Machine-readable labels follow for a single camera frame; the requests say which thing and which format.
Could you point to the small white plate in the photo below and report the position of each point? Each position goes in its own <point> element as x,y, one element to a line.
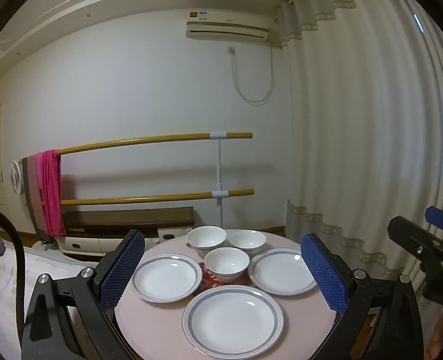
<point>206,237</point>

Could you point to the person's right forearm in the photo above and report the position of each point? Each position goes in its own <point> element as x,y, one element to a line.
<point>437,335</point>

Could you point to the dark brown wooden bench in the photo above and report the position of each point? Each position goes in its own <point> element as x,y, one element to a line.
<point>131,219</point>

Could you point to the small white storage box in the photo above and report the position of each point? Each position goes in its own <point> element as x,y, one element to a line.
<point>171,235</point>

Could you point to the white curtain with lace trim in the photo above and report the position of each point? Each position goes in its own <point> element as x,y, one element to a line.
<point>356,120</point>

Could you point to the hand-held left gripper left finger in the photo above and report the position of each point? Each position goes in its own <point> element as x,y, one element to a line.
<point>122,270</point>

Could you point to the small white fan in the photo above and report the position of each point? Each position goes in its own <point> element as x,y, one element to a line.
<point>17,176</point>

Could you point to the brown cloth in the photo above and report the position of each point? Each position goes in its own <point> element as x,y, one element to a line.
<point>32,195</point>

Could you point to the white wall air conditioner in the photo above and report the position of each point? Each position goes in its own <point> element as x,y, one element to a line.
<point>227,22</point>

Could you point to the white wall socket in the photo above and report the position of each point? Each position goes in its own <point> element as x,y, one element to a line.
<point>231,50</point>

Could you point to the white plate with grey rim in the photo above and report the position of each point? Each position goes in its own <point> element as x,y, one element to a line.
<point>167,277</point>
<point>232,320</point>
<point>281,272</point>

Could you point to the white bowl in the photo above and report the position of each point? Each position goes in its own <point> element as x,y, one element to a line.
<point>247,240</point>
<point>226,262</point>

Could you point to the white bed sheet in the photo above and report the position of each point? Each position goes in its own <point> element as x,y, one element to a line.
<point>7,296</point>

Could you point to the long wooden barre rail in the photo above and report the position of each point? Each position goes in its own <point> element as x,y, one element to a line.
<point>131,142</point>

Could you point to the long white storage box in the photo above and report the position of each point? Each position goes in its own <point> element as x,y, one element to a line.
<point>94,245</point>

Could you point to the short wooden barre rail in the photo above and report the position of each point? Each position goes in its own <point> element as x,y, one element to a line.
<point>131,198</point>

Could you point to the pink towel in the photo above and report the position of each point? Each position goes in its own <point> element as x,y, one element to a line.
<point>49,195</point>

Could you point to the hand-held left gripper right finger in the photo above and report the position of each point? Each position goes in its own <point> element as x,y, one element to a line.
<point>324,273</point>

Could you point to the white barre stand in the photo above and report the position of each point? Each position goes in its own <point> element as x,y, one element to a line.
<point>218,165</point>

